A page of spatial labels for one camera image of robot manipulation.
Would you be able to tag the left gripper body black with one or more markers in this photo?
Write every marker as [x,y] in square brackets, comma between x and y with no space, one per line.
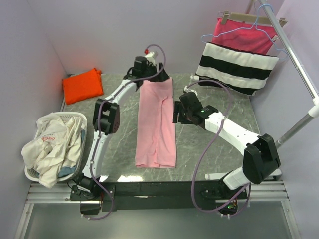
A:
[150,69]

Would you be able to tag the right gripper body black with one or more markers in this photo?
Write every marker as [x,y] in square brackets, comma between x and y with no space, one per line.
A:
[184,117]

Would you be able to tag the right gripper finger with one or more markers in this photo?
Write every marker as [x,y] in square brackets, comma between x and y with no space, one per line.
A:
[178,107]
[176,117]

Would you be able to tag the pink t shirt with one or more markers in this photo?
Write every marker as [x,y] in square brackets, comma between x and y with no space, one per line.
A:
[156,138]

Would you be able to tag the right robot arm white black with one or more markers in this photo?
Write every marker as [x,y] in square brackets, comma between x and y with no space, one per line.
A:
[260,156]

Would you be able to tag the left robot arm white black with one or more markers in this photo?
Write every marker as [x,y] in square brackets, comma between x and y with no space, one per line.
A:
[106,117]

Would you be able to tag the folded orange t shirt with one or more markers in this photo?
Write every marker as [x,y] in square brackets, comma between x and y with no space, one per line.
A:
[82,86]

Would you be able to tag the black white striped cloth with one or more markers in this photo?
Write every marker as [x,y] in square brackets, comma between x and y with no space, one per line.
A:
[243,71]

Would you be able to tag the magenta hanging cloth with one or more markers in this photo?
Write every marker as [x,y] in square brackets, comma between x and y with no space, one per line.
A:
[244,37]

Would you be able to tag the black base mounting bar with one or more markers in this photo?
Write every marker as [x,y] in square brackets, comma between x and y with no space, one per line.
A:
[115,196]

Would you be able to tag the white t shirt red print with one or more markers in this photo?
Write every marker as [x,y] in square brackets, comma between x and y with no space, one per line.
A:
[49,147]

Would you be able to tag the wooden clip hanger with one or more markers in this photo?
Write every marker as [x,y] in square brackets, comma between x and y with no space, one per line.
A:
[242,17]

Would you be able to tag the metal clothes rack pole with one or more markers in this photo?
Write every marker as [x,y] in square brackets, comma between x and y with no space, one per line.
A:
[288,49]

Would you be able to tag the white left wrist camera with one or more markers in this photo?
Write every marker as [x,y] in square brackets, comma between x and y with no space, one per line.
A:
[151,56]

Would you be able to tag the aluminium frame rail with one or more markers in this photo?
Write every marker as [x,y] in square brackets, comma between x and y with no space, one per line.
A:
[271,191]

